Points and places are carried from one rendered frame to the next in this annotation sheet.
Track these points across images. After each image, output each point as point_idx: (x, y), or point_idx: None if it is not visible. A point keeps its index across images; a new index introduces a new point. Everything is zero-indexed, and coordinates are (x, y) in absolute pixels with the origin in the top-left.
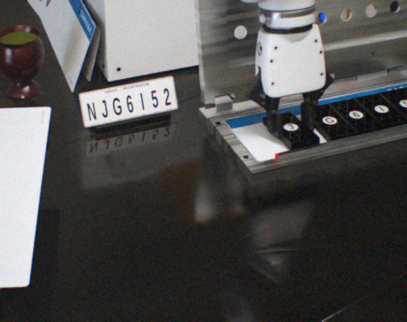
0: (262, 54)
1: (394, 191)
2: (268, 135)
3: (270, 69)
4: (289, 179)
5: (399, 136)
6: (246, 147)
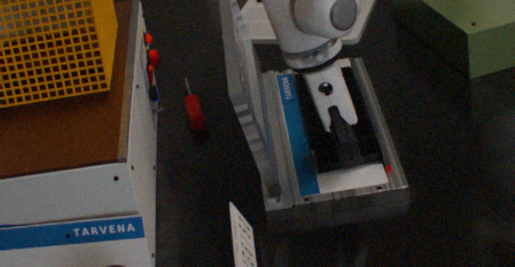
0: (334, 90)
1: (442, 126)
2: (342, 172)
3: (348, 97)
4: (405, 178)
5: (375, 103)
6: (359, 186)
